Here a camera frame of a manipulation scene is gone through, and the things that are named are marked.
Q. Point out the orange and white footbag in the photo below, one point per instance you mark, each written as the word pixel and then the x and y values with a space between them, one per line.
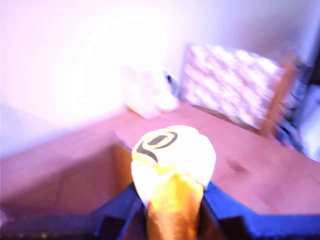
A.
pixel 175 160

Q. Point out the cardboard dice tower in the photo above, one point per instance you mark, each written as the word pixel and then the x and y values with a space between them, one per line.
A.
pixel 72 180

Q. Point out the white printed carton box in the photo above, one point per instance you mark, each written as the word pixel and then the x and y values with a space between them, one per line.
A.
pixel 140 92

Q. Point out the paw print cloth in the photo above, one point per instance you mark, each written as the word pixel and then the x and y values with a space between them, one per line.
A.
pixel 230 85

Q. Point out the small white round camera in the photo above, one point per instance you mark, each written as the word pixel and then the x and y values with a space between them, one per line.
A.
pixel 168 100

